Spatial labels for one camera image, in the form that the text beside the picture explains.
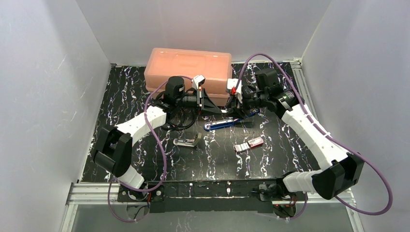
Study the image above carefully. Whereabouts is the red white staple box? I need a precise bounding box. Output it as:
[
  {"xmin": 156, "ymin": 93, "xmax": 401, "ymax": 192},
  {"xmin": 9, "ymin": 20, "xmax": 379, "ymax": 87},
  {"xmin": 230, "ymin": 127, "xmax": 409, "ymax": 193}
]
[{"xmin": 234, "ymin": 137, "xmax": 264, "ymax": 152}]

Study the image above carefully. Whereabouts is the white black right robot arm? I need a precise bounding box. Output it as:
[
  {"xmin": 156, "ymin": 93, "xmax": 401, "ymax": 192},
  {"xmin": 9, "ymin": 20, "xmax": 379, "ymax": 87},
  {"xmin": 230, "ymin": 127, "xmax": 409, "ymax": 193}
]
[{"xmin": 227, "ymin": 69, "xmax": 364, "ymax": 200}]

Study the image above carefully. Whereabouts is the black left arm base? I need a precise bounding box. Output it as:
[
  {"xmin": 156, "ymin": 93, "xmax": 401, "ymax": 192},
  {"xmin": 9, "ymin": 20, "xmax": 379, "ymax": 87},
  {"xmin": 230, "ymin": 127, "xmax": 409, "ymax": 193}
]
[{"xmin": 117, "ymin": 185, "xmax": 165, "ymax": 203}]

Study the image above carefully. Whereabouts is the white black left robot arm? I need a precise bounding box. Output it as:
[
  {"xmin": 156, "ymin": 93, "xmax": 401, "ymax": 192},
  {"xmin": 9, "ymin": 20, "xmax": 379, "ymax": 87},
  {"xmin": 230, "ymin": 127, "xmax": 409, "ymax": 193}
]
[{"xmin": 91, "ymin": 75, "xmax": 222, "ymax": 192}]

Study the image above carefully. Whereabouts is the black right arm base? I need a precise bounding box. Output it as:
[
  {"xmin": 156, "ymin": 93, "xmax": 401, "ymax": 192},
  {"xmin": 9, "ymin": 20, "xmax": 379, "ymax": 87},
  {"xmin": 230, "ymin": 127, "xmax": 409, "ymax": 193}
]
[{"xmin": 255, "ymin": 184, "xmax": 305, "ymax": 204}]

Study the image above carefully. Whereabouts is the pink translucent plastic storage box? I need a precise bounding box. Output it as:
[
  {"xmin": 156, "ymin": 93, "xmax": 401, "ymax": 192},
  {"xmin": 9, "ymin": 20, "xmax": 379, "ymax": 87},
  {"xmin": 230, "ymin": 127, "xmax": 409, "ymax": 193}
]
[{"xmin": 144, "ymin": 48, "xmax": 233, "ymax": 107}]

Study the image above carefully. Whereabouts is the black marble pattern mat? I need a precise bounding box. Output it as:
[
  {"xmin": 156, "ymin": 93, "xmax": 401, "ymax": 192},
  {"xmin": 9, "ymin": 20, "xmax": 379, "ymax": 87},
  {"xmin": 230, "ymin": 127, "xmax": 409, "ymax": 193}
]
[{"xmin": 95, "ymin": 66, "xmax": 319, "ymax": 181}]

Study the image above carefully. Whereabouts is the coiled black usb cable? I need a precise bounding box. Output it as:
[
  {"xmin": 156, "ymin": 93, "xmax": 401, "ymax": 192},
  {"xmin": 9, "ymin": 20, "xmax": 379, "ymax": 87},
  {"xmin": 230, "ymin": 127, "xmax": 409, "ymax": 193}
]
[{"xmin": 160, "ymin": 105, "xmax": 197, "ymax": 131}]

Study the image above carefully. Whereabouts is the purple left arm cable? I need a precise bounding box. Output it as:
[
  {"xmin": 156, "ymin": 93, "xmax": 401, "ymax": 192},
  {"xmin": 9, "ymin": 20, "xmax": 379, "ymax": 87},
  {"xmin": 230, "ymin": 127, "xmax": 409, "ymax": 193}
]
[{"xmin": 107, "ymin": 75, "xmax": 194, "ymax": 223}]

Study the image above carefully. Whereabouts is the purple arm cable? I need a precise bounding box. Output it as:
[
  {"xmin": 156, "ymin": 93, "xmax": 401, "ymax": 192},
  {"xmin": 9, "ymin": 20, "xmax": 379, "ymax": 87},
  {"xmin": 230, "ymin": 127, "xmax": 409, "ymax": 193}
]
[
  {"xmin": 107, "ymin": 75, "xmax": 194, "ymax": 223},
  {"xmin": 234, "ymin": 53, "xmax": 394, "ymax": 221}
]

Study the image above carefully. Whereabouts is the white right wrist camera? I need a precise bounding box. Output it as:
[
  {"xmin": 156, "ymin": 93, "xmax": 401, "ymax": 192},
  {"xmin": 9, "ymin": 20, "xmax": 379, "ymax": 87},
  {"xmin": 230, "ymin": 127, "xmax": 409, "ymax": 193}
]
[{"xmin": 226, "ymin": 78, "xmax": 242, "ymax": 102}]

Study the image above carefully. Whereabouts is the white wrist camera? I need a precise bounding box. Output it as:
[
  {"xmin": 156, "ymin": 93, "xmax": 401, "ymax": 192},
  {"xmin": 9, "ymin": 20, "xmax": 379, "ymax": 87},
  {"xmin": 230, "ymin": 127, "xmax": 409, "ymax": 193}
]
[
  {"xmin": 226, "ymin": 78, "xmax": 242, "ymax": 102},
  {"xmin": 191, "ymin": 75, "xmax": 205, "ymax": 90}
]

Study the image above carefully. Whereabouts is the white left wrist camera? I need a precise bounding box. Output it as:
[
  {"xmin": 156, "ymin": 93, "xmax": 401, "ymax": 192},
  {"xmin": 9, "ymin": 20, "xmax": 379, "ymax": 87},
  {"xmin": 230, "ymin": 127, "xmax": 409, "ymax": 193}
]
[{"xmin": 191, "ymin": 75, "xmax": 205, "ymax": 90}]

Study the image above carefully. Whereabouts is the aluminium right frame rail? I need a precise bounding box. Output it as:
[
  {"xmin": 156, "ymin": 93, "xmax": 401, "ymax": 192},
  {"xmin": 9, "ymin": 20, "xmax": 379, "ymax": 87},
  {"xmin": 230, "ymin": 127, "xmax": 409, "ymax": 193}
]
[{"xmin": 290, "ymin": 59, "xmax": 317, "ymax": 119}]

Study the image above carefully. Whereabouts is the aluminium frame rail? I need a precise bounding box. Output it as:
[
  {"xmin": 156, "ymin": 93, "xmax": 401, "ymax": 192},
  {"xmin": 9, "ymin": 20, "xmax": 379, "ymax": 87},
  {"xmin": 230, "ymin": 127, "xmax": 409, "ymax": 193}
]
[
  {"xmin": 66, "ymin": 182, "xmax": 356, "ymax": 205},
  {"xmin": 290, "ymin": 59, "xmax": 317, "ymax": 119}
]

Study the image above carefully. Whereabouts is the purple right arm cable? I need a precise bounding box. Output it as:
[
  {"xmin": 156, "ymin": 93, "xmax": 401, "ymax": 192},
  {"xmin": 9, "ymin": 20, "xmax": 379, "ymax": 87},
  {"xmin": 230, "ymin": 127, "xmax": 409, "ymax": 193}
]
[{"xmin": 234, "ymin": 53, "xmax": 394, "ymax": 221}]

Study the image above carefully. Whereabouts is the aluminium front frame rail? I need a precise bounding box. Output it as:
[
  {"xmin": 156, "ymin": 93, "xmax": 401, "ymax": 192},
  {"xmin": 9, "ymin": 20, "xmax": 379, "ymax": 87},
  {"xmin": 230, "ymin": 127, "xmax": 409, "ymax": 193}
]
[{"xmin": 66, "ymin": 182, "xmax": 356, "ymax": 205}]

